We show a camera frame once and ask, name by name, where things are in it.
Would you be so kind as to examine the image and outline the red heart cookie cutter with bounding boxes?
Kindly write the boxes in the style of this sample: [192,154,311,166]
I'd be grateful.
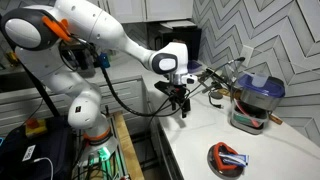
[212,141,242,172]

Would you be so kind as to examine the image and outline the black power cable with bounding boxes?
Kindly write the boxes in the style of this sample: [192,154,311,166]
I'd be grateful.
[146,56,247,134]

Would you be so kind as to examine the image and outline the steel container with blue lid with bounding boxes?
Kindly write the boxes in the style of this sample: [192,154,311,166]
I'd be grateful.
[230,74,285,135]

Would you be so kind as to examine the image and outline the black camera tripod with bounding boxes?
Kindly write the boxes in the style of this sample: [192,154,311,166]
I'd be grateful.
[0,26,62,118]

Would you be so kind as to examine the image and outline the purple plastic bowl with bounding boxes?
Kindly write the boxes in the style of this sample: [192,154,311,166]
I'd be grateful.
[187,60,201,73]

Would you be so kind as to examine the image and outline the black equipment case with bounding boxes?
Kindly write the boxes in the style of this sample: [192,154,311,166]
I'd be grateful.
[0,116,74,180]

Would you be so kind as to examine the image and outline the white upper cabinets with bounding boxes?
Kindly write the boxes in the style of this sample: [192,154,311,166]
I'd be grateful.
[88,0,193,23]

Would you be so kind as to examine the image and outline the blue white packet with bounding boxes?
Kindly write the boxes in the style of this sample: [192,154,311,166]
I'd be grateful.
[219,153,249,167]

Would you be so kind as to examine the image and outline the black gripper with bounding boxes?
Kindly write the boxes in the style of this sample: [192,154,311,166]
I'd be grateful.
[154,81,191,118]

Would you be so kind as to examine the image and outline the white wall outlet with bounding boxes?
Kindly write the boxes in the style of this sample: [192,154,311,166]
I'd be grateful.
[240,45,253,67]

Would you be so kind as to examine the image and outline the wooden board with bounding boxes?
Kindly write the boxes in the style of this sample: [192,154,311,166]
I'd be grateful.
[113,111,145,180]

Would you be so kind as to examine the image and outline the red emergency stop button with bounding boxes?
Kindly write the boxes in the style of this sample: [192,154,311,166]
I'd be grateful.
[25,118,48,138]

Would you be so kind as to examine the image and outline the black robot cable hose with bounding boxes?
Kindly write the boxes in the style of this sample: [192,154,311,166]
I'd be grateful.
[96,54,183,118]

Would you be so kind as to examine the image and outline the black handled kitchen utensil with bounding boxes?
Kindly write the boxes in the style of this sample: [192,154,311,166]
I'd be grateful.
[205,68,230,88]

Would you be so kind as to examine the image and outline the black microwave oven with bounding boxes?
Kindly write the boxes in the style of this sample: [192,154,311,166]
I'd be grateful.
[147,22,202,60]

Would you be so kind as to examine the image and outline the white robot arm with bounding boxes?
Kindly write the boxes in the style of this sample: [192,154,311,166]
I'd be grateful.
[1,0,197,154]

